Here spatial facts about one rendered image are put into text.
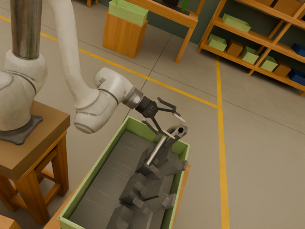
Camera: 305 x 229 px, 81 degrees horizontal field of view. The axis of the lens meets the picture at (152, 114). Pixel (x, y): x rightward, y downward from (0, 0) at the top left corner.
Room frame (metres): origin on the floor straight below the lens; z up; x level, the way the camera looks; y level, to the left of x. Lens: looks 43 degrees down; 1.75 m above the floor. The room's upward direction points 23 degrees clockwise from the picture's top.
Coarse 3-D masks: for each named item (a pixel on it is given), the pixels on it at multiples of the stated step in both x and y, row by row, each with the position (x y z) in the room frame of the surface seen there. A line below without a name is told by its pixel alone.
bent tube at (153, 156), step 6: (174, 126) 0.63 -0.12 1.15; (180, 126) 0.60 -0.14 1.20; (168, 132) 0.64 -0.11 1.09; (174, 132) 0.57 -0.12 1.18; (180, 132) 0.60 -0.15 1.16; (162, 138) 0.63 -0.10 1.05; (162, 144) 0.60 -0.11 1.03; (156, 150) 0.57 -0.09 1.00; (150, 156) 0.54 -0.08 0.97; (150, 162) 0.52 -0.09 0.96
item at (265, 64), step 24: (240, 0) 4.71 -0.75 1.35; (264, 0) 4.83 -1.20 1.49; (288, 0) 4.86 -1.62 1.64; (216, 24) 4.71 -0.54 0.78; (240, 24) 4.81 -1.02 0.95; (288, 24) 4.78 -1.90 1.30; (216, 48) 4.80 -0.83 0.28; (240, 48) 4.84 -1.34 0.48; (288, 48) 5.03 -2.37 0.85; (264, 72) 4.74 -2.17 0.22; (288, 72) 4.86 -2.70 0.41
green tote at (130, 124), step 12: (132, 120) 0.75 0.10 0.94; (120, 132) 0.65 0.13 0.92; (132, 132) 0.75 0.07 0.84; (144, 132) 0.75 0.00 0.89; (108, 144) 0.52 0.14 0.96; (180, 144) 0.73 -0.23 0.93; (108, 156) 0.54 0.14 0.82; (180, 156) 0.72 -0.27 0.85; (96, 168) 0.40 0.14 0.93; (84, 180) 0.31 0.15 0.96; (180, 180) 0.49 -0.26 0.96; (84, 192) 0.31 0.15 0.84; (72, 204) 0.22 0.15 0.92; (60, 216) 0.16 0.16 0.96; (168, 216) 0.33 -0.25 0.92; (60, 228) 0.15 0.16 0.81; (72, 228) 0.15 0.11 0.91; (168, 228) 0.27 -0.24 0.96
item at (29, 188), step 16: (64, 144) 0.55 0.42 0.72; (48, 160) 0.43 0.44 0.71; (64, 160) 0.54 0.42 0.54; (0, 176) 0.31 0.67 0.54; (32, 176) 0.31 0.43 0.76; (48, 176) 0.52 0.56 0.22; (64, 176) 0.53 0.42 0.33; (0, 192) 0.27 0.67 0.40; (16, 192) 0.35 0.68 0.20; (32, 192) 0.28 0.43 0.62; (48, 192) 0.42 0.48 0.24; (64, 192) 0.51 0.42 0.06; (16, 208) 0.29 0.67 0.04; (32, 208) 0.26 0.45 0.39
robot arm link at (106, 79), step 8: (104, 72) 0.58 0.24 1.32; (112, 72) 0.60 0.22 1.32; (96, 80) 0.56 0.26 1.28; (104, 80) 0.56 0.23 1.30; (112, 80) 0.57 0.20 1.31; (120, 80) 0.59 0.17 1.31; (128, 80) 0.63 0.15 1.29; (104, 88) 0.53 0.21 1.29; (112, 88) 0.54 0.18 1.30; (120, 88) 0.56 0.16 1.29; (128, 88) 0.59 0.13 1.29; (120, 96) 0.54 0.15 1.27
